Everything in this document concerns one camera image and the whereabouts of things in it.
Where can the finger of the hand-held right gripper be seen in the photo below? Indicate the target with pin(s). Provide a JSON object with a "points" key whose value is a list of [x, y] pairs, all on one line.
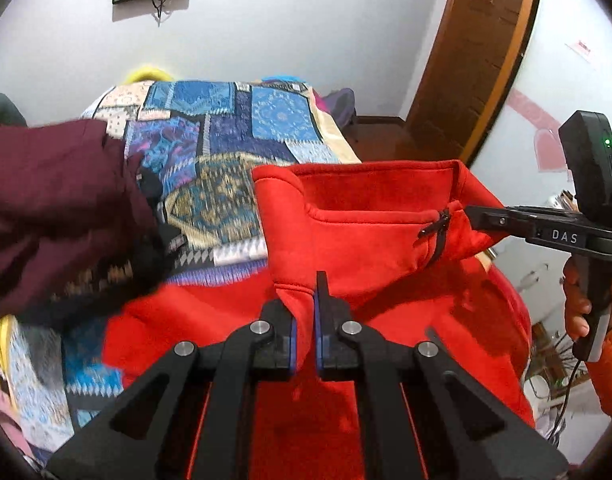
{"points": [[496, 221]]}

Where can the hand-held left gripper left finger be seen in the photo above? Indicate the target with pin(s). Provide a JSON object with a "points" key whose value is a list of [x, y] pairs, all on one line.
{"points": [[276, 342]]}

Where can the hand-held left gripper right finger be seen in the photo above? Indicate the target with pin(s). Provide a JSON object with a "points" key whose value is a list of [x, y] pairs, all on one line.
{"points": [[332, 342]]}

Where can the red zip jacket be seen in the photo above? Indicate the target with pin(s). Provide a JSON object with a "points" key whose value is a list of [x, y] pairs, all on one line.
{"points": [[366, 260]]}

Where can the person's right forearm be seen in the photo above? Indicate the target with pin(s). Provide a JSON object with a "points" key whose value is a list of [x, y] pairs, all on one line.
{"points": [[611, 375]]}

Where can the person's right hand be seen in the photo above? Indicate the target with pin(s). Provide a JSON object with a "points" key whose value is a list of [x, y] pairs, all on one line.
{"points": [[578, 310]]}

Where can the dark patterned cloth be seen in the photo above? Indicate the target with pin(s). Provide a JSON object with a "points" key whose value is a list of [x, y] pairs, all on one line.
{"points": [[151, 260]]}

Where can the brown wooden door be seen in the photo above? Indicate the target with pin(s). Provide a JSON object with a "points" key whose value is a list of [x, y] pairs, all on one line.
{"points": [[466, 60]]}

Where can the patchwork blanket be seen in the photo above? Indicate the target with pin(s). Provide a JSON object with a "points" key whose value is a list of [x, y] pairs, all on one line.
{"points": [[226, 170]]}

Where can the dark backpack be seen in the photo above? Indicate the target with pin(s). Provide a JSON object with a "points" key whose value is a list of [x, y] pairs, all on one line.
{"points": [[338, 107]]}

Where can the maroon garment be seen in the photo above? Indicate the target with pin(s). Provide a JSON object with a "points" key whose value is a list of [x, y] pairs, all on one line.
{"points": [[61, 210]]}

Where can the yellow pillow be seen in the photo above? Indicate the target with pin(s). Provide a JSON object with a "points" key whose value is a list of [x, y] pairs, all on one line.
{"points": [[148, 74]]}

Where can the grey plush cushion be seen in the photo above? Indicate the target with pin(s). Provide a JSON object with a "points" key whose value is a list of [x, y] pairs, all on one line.
{"points": [[3, 110]]}

